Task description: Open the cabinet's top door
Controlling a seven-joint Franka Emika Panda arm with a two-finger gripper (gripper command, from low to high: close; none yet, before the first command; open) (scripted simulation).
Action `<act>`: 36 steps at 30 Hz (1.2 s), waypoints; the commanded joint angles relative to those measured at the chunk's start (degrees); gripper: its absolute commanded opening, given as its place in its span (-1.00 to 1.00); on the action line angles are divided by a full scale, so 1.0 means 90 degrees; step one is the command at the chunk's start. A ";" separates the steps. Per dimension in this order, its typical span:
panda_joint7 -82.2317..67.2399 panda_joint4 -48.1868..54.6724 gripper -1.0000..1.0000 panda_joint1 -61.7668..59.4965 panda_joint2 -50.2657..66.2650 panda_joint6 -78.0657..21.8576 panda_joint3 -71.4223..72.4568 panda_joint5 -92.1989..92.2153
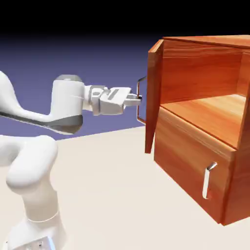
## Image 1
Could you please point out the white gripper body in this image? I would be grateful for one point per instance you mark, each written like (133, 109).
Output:
(111, 101)

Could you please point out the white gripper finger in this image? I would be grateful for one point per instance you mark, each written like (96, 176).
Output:
(131, 96)
(131, 103)

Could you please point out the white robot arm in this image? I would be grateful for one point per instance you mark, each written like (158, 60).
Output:
(64, 101)

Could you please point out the wooden cabinet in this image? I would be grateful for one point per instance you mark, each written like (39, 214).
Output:
(203, 125)

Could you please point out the wide wooden cabinet door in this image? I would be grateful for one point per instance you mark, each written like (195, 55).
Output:
(187, 171)

